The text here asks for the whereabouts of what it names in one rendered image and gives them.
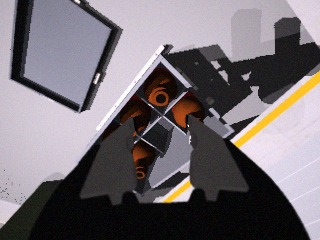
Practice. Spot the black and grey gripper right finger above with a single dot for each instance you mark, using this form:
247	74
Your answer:
227	175

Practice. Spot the black plastic bottle crate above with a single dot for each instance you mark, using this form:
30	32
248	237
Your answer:
170	140

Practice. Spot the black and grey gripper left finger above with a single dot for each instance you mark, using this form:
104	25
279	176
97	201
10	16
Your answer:
98	181

